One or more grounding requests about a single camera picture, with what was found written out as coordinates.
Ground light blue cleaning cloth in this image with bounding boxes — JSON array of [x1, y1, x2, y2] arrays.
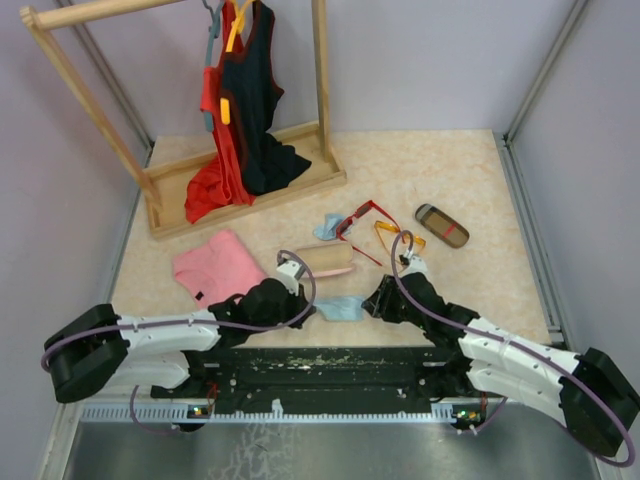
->
[[314, 295, 364, 322]]

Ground orange sunglasses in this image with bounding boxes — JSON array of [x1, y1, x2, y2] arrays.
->
[[373, 220, 426, 254]]

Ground pink shirt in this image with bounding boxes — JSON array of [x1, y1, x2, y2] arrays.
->
[[172, 229, 267, 308]]

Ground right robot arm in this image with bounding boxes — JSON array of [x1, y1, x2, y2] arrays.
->
[[362, 272, 639, 466]]

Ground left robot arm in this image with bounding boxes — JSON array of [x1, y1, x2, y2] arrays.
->
[[41, 278, 317, 404]]

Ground red sunglasses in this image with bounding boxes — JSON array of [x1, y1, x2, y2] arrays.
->
[[335, 200, 399, 266]]

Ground small blue cloth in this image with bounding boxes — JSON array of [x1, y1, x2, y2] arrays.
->
[[313, 213, 345, 241]]

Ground brown glasses case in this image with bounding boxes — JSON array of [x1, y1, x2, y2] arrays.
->
[[414, 204, 470, 249]]

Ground red tank top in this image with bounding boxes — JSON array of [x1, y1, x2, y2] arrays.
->
[[184, 0, 256, 225]]

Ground wooden clothes rack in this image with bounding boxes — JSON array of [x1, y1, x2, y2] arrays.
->
[[20, 1, 347, 239]]

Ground black tank top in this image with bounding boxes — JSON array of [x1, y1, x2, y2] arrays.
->
[[220, 1, 312, 196]]

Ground yellow hanger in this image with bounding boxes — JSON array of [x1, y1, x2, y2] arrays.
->
[[219, 0, 253, 125]]

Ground grey-blue hanger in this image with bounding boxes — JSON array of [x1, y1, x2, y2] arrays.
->
[[200, 0, 224, 133]]

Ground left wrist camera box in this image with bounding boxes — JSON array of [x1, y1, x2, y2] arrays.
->
[[275, 259, 305, 296]]

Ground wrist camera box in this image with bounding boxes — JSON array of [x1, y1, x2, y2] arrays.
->
[[399, 252, 428, 277], [275, 259, 305, 296]]

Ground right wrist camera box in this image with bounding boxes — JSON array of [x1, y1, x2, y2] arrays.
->
[[399, 252, 428, 277]]

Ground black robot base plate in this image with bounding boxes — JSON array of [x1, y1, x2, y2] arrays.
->
[[151, 346, 481, 415]]

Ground white cable duct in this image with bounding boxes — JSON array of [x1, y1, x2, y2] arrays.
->
[[79, 400, 481, 425]]

